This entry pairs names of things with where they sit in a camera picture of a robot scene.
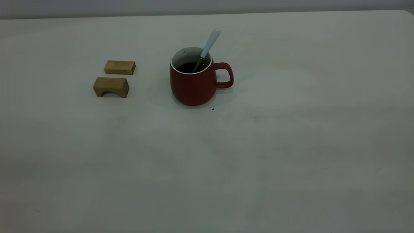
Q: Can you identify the dark coffee liquid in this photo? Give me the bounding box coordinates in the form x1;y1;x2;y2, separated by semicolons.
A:
176;62;207;74

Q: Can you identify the arched wooden block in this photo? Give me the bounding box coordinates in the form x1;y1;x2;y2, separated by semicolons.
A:
93;77;130;98

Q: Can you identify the red ceramic mug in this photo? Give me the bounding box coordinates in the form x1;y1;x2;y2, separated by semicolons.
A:
169;47;234;106

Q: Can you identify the metal spoon pale blue handle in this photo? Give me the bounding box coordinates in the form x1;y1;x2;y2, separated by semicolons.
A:
191;28;221;73

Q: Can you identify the flat wooden block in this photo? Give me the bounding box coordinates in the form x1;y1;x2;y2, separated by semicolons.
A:
104;60;136;75

